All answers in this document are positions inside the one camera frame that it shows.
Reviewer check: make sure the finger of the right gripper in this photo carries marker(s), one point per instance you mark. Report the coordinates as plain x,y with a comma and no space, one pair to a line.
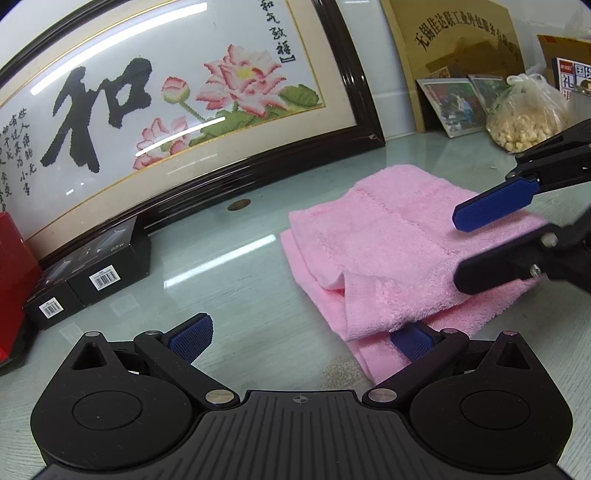
495,204
503,267

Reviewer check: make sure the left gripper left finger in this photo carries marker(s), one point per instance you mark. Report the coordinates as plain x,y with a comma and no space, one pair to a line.
170,356

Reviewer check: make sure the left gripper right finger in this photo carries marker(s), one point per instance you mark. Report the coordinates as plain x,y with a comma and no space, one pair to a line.
430,352

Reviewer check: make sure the pink towel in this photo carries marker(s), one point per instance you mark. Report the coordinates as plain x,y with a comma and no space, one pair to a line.
384,255

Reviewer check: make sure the plastic bag of snacks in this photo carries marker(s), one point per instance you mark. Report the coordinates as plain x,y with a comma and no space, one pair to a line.
529,112

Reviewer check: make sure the blue white product box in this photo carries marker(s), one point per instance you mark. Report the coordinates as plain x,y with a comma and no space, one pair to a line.
571,76

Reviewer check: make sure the black charger box right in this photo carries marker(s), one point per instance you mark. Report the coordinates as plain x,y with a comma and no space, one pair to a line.
113,261

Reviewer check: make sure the black charger box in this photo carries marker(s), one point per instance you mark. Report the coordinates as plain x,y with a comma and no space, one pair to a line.
53,299
113,261

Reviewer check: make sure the silver framed photo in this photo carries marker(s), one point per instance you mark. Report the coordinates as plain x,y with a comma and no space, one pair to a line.
456,105

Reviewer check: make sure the cardboard box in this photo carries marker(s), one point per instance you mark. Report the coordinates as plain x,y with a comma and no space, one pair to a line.
554,46

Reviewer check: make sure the black charger box left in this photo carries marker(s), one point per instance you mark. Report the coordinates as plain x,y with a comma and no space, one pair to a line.
53,299

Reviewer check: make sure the gold plaque with characters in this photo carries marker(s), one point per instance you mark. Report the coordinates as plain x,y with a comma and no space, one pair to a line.
463,37

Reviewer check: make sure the red blender base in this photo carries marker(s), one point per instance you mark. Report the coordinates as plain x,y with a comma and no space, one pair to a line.
20,273

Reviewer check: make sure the framed lotus embroidery picture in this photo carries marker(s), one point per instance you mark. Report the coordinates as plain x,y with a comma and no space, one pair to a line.
126,108

